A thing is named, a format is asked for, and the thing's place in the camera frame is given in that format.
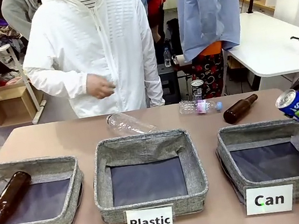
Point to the red floral black garment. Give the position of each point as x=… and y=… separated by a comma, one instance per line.
x=208, y=75

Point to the grey fabric basket can bin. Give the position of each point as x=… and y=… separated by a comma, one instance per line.
x=257, y=133

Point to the grey fabric basket plastic bin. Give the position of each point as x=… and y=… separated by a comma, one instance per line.
x=144, y=147

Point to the clear plastic bottle without label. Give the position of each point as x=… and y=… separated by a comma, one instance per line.
x=128, y=123

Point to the white sign reading Plastic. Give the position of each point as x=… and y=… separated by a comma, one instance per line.
x=150, y=221

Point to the clear plastic bottle pink label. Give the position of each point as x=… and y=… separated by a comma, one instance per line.
x=195, y=107

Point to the black storage box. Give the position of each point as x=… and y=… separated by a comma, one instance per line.
x=169, y=82

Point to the white background table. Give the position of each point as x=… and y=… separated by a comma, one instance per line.
x=265, y=48

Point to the wooden open box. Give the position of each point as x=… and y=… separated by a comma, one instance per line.
x=10, y=104

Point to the person's right hand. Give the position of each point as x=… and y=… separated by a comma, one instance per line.
x=100, y=86

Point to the white sign reading Can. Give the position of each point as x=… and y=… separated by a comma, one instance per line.
x=269, y=199

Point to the light blue hanging shirt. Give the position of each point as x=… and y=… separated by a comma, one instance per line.
x=206, y=6

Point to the person's right forearm white sleeve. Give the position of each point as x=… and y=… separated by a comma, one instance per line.
x=56, y=79

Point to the silver drink can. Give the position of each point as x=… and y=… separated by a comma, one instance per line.
x=198, y=89

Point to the person's left forearm white sleeve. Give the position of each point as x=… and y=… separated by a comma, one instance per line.
x=152, y=82

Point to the person's white jacket torso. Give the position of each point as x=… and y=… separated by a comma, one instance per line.
x=90, y=41

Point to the grey fabric basket bottle bin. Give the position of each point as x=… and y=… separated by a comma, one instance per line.
x=70, y=172

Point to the white metal rack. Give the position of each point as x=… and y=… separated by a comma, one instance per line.
x=24, y=82

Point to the brown glass bottle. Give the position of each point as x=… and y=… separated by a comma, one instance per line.
x=8, y=198
x=239, y=109

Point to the small clear water bottle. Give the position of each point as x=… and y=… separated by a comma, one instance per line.
x=167, y=56

